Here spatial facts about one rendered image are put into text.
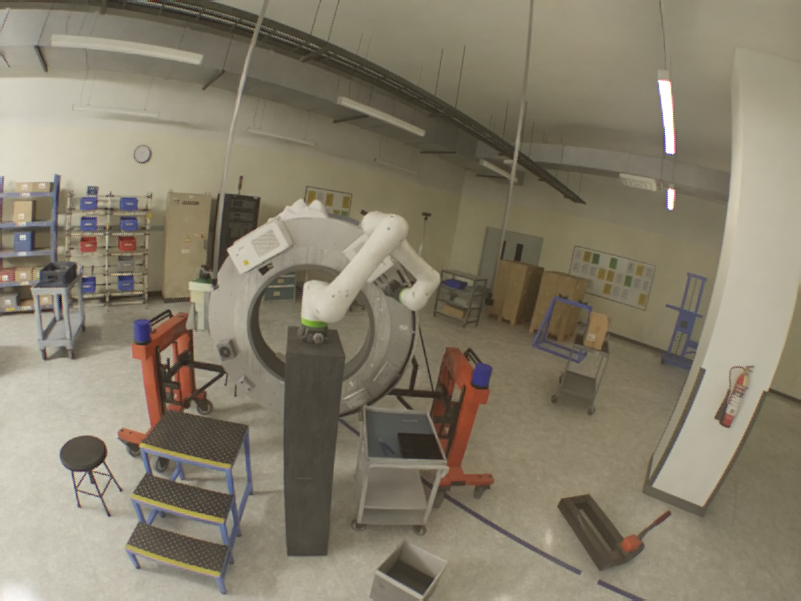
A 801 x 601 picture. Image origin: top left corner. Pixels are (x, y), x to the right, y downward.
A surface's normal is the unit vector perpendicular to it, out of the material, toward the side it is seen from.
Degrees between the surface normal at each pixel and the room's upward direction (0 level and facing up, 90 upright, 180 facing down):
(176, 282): 90
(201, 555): 0
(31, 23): 90
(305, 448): 90
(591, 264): 90
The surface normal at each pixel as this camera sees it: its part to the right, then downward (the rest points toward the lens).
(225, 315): 0.12, 0.25
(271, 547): 0.16, -0.96
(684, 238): -0.68, 0.06
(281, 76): 0.72, 0.27
